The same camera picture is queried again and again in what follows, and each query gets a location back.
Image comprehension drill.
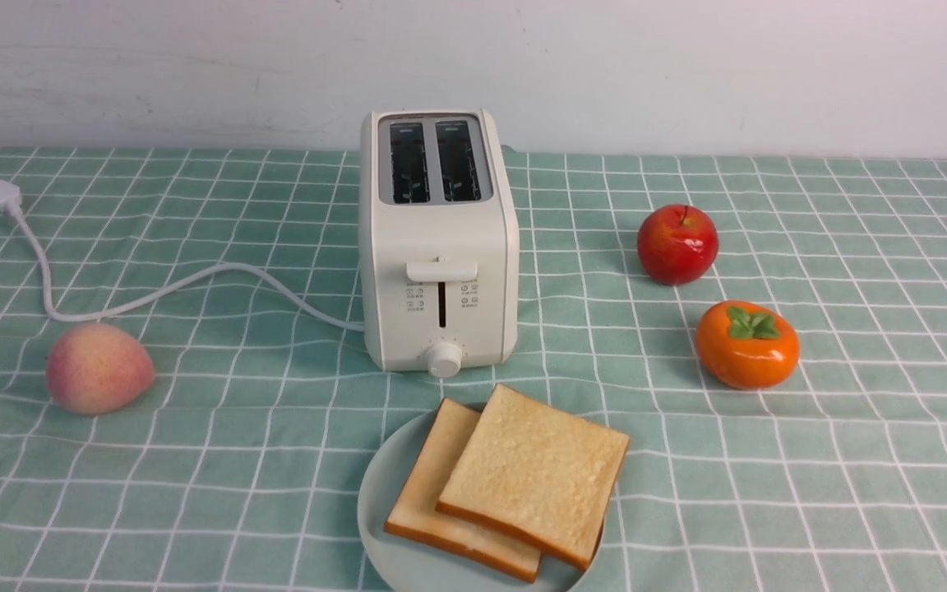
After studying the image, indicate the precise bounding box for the orange persimmon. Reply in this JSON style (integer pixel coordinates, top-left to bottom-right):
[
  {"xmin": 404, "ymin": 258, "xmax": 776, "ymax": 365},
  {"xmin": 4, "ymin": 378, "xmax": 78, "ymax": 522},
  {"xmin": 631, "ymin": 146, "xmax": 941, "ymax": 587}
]
[{"xmin": 695, "ymin": 300, "xmax": 801, "ymax": 391}]

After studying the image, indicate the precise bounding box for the red apple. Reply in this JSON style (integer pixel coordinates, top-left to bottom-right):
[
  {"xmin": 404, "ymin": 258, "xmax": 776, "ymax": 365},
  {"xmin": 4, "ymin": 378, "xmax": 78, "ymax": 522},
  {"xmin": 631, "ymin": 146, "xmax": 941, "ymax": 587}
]
[{"xmin": 636, "ymin": 205, "xmax": 720, "ymax": 285}]

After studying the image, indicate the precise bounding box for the toast slice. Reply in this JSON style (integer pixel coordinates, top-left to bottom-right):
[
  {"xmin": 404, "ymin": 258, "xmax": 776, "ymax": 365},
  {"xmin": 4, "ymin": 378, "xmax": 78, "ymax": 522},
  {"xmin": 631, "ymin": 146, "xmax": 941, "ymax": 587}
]
[
  {"xmin": 384, "ymin": 398, "xmax": 542, "ymax": 584},
  {"xmin": 436, "ymin": 383, "xmax": 629, "ymax": 571}
]

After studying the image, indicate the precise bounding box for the white two-slot toaster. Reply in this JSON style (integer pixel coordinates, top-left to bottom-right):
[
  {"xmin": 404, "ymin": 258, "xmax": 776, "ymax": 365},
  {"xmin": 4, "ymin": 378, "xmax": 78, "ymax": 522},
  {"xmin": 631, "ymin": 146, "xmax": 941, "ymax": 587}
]
[{"xmin": 357, "ymin": 109, "xmax": 521, "ymax": 378}]

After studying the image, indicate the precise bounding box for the white toaster power cord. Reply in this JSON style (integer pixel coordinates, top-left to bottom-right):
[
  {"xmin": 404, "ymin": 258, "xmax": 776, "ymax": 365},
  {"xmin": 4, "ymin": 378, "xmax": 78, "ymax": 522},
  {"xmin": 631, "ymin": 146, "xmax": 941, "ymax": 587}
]
[{"xmin": 0, "ymin": 179, "xmax": 366, "ymax": 334}]

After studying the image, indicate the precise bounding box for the pink peach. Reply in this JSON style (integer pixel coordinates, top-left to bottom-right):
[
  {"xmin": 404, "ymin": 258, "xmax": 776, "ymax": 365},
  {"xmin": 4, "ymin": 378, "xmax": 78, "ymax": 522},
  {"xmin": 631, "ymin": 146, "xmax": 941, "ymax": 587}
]
[{"xmin": 45, "ymin": 323, "xmax": 155, "ymax": 415}]

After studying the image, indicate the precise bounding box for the light green round plate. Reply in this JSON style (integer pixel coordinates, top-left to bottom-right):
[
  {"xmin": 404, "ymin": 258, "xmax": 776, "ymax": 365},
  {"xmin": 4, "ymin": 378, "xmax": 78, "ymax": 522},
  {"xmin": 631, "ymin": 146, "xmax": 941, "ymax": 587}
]
[{"xmin": 357, "ymin": 409, "xmax": 600, "ymax": 591}]

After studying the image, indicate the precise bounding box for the green checked tablecloth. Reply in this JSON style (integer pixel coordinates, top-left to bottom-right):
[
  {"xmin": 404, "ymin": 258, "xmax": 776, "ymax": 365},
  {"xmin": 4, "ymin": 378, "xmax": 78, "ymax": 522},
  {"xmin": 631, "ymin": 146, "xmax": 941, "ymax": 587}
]
[{"xmin": 0, "ymin": 147, "xmax": 947, "ymax": 591}]

